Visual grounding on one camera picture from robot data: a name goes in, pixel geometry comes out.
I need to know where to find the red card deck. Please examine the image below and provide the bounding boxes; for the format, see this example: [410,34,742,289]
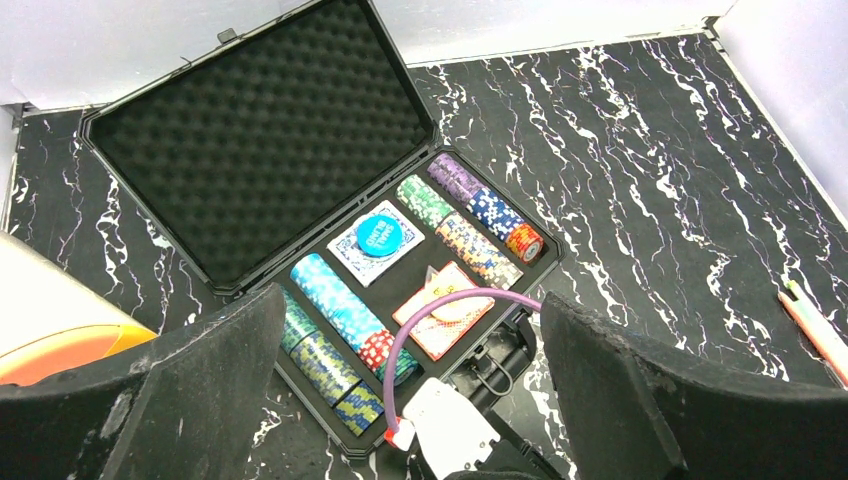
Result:
[392,261,495,361]

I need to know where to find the red yellow chip stack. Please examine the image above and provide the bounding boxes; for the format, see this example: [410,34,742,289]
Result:
[505,223,544,263]

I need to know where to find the blue small blind button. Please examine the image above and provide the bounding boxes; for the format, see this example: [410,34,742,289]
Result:
[356,214,404,258]

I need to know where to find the orange pen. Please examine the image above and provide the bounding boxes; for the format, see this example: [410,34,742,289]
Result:
[778,292,847,390]

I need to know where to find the green blue chip stack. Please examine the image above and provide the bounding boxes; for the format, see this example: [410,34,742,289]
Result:
[280,289,384,442]

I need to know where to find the light blue chip stack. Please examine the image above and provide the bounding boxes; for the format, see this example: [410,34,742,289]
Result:
[290,253,395,381]

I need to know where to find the blue white chip stack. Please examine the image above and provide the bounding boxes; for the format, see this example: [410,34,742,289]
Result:
[466,187,525,242]

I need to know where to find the white and orange cylinder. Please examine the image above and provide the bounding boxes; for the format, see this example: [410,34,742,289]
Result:
[1,232,158,386]

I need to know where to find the orange blue chip stack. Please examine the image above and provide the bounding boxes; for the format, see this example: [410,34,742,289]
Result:
[436,211,523,289]

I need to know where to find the green white pen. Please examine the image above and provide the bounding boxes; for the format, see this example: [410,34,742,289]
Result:
[786,280,847,351]

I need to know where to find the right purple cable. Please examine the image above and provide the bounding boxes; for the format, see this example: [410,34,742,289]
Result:
[382,286,545,432]

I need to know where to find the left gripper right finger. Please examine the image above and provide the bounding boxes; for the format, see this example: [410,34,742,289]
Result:
[540,293,847,479]

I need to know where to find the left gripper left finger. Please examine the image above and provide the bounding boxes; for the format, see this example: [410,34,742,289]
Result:
[1,284,286,479]

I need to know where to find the green white chip stack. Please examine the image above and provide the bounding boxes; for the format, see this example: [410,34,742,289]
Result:
[396,175,455,230]

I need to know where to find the black poker set case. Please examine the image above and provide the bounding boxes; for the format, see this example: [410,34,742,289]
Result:
[81,1,563,458]

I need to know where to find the blue card deck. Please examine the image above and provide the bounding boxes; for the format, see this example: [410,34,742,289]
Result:
[328,200,426,287]

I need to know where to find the purple chip stack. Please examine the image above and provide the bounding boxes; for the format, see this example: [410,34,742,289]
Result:
[427,153,484,205]

